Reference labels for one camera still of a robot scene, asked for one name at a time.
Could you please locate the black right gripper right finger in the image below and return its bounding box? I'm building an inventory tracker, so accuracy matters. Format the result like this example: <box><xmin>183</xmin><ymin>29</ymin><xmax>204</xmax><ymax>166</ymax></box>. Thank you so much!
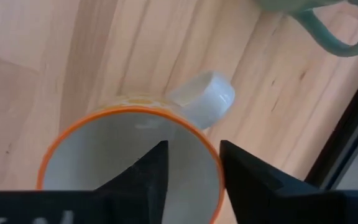
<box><xmin>219</xmin><ymin>140</ymin><xmax>345</xmax><ymax>224</ymax></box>

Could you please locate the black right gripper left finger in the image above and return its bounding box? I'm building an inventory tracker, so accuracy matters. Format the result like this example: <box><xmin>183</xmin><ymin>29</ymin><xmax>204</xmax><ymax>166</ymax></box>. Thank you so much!
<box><xmin>94</xmin><ymin>140</ymin><xmax>170</xmax><ymax>224</ymax></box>

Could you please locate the yellow dotted mug orange rim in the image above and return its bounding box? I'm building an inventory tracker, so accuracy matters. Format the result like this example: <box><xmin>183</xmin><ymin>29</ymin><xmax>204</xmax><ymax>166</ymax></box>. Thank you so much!
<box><xmin>35</xmin><ymin>70</ymin><xmax>236</xmax><ymax>224</ymax></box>

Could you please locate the plain green mug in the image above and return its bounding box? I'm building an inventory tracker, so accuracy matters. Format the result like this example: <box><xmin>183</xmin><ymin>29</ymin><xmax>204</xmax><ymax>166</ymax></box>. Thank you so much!
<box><xmin>253</xmin><ymin>0</ymin><xmax>358</xmax><ymax>58</ymax></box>

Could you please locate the black table frame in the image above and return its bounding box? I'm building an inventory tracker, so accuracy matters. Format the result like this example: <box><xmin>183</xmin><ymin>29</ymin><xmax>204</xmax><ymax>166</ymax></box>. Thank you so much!
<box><xmin>305</xmin><ymin>58</ymin><xmax>358</xmax><ymax>190</ymax></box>

